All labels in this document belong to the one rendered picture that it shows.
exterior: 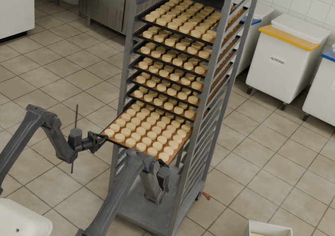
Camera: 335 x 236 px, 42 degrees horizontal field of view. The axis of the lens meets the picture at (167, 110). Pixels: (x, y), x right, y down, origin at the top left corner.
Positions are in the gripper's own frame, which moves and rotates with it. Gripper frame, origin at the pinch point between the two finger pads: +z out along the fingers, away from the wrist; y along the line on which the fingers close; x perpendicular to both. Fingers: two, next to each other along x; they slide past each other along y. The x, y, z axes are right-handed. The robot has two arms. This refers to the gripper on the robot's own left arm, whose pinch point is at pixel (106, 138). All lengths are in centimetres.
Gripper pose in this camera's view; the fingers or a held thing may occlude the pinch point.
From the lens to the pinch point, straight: 224.6
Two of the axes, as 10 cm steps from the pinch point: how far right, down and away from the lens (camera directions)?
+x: -5.7, -5.5, 6.2
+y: 1.6, -8.1, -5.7
